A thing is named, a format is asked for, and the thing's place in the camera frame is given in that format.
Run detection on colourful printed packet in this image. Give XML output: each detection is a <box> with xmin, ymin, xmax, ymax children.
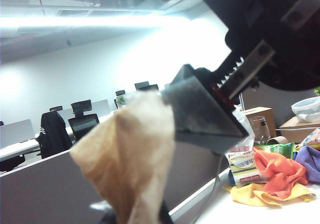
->
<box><xmin>297</xmin><ymin>127</ymin><xmax>320</xmax><ymax>150</ymax></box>

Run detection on small brown cardboard box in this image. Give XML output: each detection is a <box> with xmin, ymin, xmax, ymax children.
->
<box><xmin>240</xmin><ymin>106</ymin><xmax>276</xmax><ymax>138</ymax></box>

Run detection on purple cloth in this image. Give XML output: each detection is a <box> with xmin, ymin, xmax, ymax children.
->
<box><xmin>291</xmin><ymin>145</ymin><xmax>320</xmax><ymax>184</ymax></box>

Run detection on yellow cloth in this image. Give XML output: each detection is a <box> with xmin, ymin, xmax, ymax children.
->
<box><xmin>223</xmin><ymin>182</ymin><xmax>317</xmax><ymax>208</ymax></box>

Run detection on grey-brown desk partition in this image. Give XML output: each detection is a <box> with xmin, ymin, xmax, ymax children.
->
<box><xmin>0</xmin><ymin>137</ymin><xmax>232</xmax><ymax>224</ymax></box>

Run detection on brown tape roll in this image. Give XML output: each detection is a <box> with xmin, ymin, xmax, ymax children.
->
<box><xmin>265</xmin><ymin>135</ymin><xmax>289</xmax><ymax>146</ymax></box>

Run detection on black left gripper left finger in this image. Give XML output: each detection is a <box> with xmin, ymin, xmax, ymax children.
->
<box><xmin>100</xmin><ymin>207</ymin><xmax>119</xmax><ymax>224</ymax></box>

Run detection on paper ball with flap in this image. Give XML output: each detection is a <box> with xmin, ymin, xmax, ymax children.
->
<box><xmin>69</xmin><ymin>92</ymin><xmax>176</xmax><ymax>224</ymax></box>

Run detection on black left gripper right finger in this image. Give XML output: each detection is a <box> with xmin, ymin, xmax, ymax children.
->
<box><xmin>159</xmin><ymin>200</ymin><xmax>174</xmax><ymax>224</ymax></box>

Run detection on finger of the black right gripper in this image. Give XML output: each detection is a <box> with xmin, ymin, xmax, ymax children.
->
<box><xmin>161</xmin><ymin>63</ymin><xmax>251</xmax><ymax>157</ymax></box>

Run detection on green snack packet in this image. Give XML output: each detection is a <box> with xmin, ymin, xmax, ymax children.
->
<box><xmin>253</xmin><ymin>142</ymin><xmax>296</xmax><ymax>160</ymax></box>

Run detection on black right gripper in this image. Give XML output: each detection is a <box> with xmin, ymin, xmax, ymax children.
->
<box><xmin>187</xmin><ymin>0</ymin><xmax>320</xmax><ymax>100</ymax></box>

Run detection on long ceiling light strip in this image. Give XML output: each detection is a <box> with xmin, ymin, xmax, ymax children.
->
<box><xmin>0</xmin><ymin>13</ymin><xmax>192</xmax><ymax>29</ymax></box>

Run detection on printed clear plastic bag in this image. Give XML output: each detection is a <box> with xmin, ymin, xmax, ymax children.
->
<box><xmin>223</xmin><ymin>108</ymin><xmax>267</xmax><ymax>189</ymax></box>

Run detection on white desk divider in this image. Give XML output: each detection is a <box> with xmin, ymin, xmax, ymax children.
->
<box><xmin>0</xmin><ymin>119</ymin><xmax>36</xmax><ymax>150</ymax></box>

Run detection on orange cloth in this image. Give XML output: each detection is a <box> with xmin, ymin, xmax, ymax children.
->
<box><xmin>253</xmin><ymin>147</ymin><xmax>310</xmax><ymax>200</ymax></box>

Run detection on flat brown cardboard box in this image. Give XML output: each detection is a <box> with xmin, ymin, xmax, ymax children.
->
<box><xmin>278</xmin><ymin>116</ymin><xmax>320</xmax><ymax>144</ymax></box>

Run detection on black office chair with headrest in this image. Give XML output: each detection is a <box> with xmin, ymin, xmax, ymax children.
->
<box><xmin>67</xmin><ymin>99</ymin><xmax>101</xmax><ymax>143</ymax></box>

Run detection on black jacket white stripes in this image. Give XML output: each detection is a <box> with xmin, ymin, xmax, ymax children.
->
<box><xmin>39</xmin><ymin>110</ymin><xmax>74</xmax><ymax>160</ymax></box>

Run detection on grey desk divider panel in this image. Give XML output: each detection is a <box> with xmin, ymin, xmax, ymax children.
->
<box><xmin>240</xmin><ymin>83</ymin><xmax>320</xmax><ymax>135</ymax></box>

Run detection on white office desk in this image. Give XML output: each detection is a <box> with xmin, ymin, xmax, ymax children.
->
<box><xmin>0</xmin><ymin>130</ymin><xmax>76</xmax><ymax>163</ymax></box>

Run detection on clear glass cup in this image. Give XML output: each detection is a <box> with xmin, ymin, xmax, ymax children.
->
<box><xmin>251</xmin><ymin>115</ymin><xmax>273</xmax><ymax>145</ymax></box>

